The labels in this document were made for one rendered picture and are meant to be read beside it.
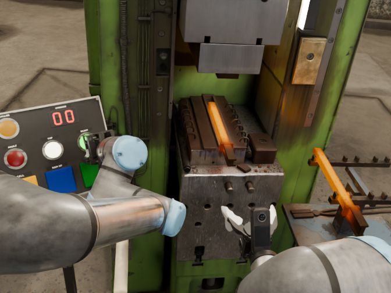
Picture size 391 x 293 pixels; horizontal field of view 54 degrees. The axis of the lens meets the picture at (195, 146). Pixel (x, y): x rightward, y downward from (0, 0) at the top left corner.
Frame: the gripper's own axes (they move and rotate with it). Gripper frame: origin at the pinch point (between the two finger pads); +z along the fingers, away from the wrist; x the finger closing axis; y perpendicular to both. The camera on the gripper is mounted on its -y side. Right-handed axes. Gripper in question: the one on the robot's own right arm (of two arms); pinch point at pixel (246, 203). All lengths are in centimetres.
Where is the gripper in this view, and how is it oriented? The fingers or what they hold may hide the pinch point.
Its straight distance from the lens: 112.8
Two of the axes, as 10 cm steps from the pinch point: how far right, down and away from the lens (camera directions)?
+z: -1.3, -5.5, 8.3
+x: 9.9, 0.0, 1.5
